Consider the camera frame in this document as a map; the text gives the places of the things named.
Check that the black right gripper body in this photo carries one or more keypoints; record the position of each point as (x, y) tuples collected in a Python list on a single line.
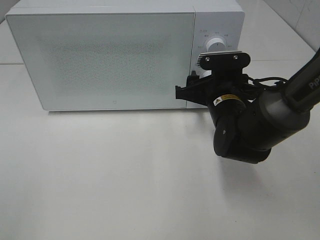
[(224, 96)]

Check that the white microwave door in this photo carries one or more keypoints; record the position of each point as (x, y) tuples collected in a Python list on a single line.
[(85, 62)]

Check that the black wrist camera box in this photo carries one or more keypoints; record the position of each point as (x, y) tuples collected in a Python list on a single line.
[(223, 61)]

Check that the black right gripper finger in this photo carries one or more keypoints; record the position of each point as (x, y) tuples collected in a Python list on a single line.
[(196, 89)]

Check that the white microwave oven body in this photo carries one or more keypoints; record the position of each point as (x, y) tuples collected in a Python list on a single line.
[(211, 18)]

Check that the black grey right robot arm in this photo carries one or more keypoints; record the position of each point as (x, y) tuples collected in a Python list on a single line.
[(250, 117)]

